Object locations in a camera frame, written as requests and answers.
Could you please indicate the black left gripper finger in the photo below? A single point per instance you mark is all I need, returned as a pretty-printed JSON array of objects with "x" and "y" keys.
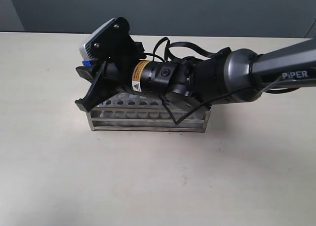
[{"x": 91, "y": 72}]

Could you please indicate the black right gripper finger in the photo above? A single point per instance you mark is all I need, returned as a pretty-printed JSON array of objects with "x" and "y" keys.
[{"x": 98, "y": 92}]

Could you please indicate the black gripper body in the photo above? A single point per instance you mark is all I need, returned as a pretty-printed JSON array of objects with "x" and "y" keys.
[{"x": 123, "y": 74}]

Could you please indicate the blue-capped tube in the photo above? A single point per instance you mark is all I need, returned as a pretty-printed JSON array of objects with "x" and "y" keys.
[{"x": 86, "y": 63}]

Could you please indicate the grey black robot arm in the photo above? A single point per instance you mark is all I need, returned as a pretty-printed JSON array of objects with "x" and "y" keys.
[{"x": 190, "y": 83}]

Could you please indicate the stainless steel test tube rack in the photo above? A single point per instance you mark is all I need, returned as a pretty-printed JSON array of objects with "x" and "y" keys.
[{"x": 128, "y": 112}]

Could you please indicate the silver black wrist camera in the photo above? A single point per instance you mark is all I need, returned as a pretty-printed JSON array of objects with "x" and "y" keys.
[{"x": 110, "y": 38}]

